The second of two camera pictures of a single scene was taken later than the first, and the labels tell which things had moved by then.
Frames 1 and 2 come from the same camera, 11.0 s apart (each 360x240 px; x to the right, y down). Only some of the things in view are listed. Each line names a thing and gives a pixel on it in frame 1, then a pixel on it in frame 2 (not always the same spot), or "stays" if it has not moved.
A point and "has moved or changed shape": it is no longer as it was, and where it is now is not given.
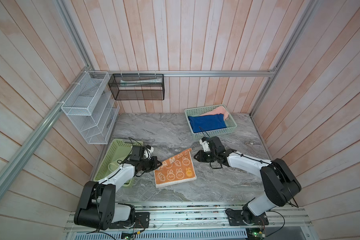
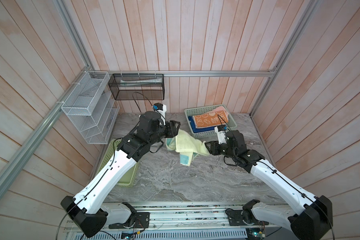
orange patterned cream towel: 178,169 → 210,119
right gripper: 199,157 → 213,148
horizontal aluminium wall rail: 258,71 stays
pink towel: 218,110 stays
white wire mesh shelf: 89,104 stays
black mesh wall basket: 137,86 stays
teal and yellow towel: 112,166 has moved or changed shape
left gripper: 154,160 → 171,130
